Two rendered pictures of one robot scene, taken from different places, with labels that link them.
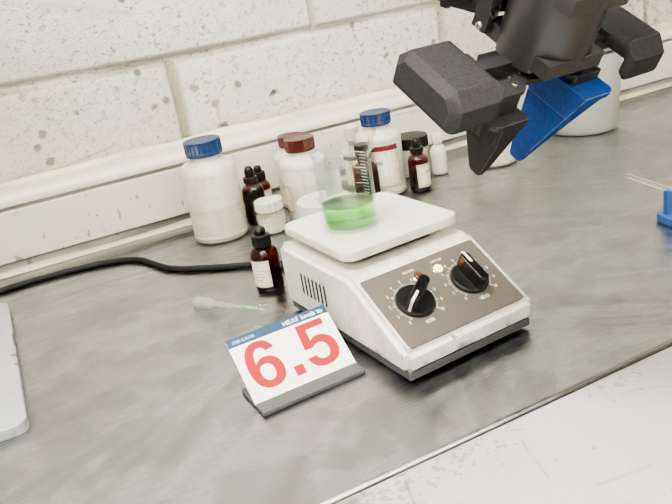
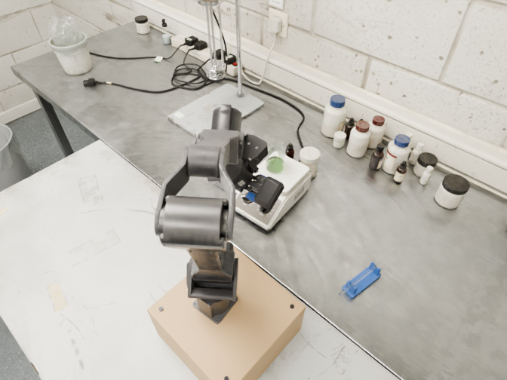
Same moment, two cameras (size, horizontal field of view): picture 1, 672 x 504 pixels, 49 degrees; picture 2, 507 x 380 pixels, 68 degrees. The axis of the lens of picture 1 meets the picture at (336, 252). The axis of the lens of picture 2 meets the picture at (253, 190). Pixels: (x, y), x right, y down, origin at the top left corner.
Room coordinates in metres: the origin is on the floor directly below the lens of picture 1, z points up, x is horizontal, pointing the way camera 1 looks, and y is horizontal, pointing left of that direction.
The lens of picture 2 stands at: (0.26, -0.67, 1.69)
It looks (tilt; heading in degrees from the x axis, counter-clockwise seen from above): 47 degrees down; 66
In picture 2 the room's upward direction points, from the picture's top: straight up
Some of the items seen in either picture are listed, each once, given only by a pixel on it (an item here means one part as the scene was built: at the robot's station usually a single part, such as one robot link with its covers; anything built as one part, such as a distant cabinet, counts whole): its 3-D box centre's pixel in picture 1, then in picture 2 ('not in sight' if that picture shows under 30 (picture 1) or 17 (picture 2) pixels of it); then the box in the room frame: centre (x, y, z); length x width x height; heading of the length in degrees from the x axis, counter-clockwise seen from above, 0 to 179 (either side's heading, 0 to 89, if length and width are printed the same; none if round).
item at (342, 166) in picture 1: (348, 186); (275, 158); (0.62, -0.02, 1.02); 0.06 x 0.05 x 0.08; 54
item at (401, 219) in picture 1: (367, 223); (280, 171); (0.63, -0.03, 0.98); 0.12 x 0.12 x 0.01; 28
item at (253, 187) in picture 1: (253, 194); (349, 127); (0.95, 0.10, 0.94); 0.03 x 0.03 x 0.08
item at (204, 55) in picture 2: not in sight; (204, 53); (0.69, 0.80, 0.92); 0.40 x 0.06 x 0.04; 113
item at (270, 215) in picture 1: (270, 215); (339, 139); (0.90, 0.08, 0.92); 0.04 x 0.04 x 0.04
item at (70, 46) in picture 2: not in sight; (69, 43); (0.19, 0.93, 1.01); 0.14 x 0.14 x 0.21
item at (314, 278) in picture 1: (390, 274); (274, 188); (0.60, -0.04, 0.94); 0.22 x 0.13 x 0.08; 28
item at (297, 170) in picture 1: (305, 177); (359, 138); (0.93, 0.02, 0.95); 0.06 x 0.06 x 0.11
